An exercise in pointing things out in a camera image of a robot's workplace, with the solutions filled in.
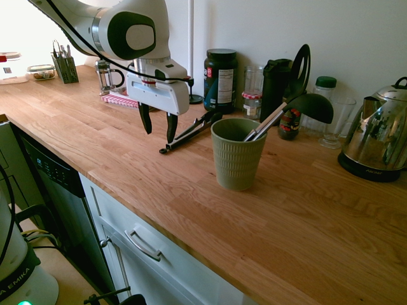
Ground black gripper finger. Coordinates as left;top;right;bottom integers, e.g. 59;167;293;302
165;111;179;144
138;102;153;135

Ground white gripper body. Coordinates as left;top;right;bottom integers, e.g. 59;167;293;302
126;60;191;116

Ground black steel kitchen tongs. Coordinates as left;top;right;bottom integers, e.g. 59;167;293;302
158;111;223;155

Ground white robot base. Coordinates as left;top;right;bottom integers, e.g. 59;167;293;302
0;187;60;305

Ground black candle holder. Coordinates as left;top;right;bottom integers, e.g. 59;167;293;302
187;78;204;105

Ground green ribbed utensil holder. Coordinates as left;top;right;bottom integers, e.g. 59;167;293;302
210;118;268;192

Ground red checkered book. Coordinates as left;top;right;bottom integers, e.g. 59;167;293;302
100;93;141;111

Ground glass french press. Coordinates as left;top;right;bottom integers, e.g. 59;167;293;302
94;58;125;97

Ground black protein powder tub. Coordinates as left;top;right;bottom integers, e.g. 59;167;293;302
203;48;238;115

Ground tall white taper candle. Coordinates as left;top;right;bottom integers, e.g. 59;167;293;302
187;0;195;80

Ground jar with red checkered lid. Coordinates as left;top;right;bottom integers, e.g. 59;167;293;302
241;91;263;120

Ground green cutlery caddy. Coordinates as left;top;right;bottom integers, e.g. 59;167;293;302
50;52;79;85

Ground empty clear glass jar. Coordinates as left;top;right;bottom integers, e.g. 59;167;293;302
244;65;265;95

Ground black front dishwasher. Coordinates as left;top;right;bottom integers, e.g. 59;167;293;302
14;126;119;304

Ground glass food container green lid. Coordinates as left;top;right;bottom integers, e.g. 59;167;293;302
26;64;56;81

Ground spice jar colourful label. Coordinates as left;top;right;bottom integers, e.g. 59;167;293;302
278;107;301;141

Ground black slotted spatula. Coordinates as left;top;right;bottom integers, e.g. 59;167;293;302
244;43;312;142

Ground clear glass tumbler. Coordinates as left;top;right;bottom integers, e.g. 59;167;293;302
301;112;327;138

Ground grey side cabinet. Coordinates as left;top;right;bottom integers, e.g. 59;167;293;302
0;121;45;227

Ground white container red clip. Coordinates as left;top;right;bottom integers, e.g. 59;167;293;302
0;51;30;85

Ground white kitchen cabinet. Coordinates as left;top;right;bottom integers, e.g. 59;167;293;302
79;173;255;305

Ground clear bottle green lid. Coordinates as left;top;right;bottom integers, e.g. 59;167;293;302
313;76;338;134

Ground footed drinking glass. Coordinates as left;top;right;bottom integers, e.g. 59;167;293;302
319;96;357;149

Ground black kettle base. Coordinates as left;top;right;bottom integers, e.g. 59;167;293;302
337;152;403;183

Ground stainless steel electric kettle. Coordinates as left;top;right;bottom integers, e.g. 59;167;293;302
341;76;407;171

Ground silver drawer handle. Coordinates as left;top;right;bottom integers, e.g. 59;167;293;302
124;229;162;262

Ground black ladle steel handle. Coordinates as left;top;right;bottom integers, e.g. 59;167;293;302
246;93;335;142

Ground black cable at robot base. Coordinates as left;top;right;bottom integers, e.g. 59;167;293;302
0;163;17;268

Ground yellow cables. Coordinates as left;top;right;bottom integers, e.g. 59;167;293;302
21;228;60;250

